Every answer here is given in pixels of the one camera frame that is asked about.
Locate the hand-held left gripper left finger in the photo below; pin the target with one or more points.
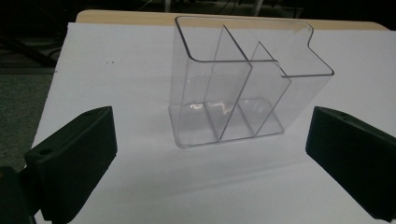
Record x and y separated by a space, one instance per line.
74 161

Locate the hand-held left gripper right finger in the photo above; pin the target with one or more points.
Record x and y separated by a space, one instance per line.
351 155

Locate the clear plastic compartment organizer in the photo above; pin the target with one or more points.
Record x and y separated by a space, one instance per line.
230 93

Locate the white table cover sheet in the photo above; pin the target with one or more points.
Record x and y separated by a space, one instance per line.
130 93

